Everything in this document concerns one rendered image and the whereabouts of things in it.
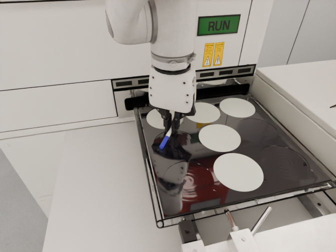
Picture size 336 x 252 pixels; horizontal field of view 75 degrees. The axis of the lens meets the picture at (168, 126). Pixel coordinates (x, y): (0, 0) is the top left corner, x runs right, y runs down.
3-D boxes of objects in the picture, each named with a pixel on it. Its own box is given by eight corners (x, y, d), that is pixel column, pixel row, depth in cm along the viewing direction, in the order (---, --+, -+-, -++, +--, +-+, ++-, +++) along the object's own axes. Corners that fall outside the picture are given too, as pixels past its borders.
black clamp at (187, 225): (178, 227, 38) (178, 220, 36) (190, 225, 38) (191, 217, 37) (183, 248, 35) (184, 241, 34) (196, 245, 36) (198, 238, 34)
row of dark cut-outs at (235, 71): (113, 87, 63) (112, 80, 62) (251, 72, 71) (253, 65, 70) (113, 88, 63) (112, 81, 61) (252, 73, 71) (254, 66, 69)
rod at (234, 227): (221, 212, 40) (222, 208, 39) (228, 211, 40) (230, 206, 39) (233, 238, 36) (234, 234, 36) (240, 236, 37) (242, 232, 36)
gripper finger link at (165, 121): (172, 104, 53) (171, 125, 57) (159, 101, 53) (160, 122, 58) (167, 111, 50) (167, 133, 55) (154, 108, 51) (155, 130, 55)
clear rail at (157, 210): (133, 109, 65) (132, 105, 64) (137, 108, 65) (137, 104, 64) (156, 231, 37) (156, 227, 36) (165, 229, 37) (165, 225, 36)
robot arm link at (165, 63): (201, 45, 44) (199, 59, 46) (160, 40, 47) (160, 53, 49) (189, 61, 38) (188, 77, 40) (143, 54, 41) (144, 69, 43)
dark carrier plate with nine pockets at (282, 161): (138, 109, 64) (138, 107, 64) (245, 95, 70) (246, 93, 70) (164, 218, 38) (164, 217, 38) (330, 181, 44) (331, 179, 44)
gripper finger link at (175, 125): (188, 107, 51) (187, 129, 56) (176, 104, 52) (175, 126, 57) (184, 115, 49) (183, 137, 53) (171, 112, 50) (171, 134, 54)
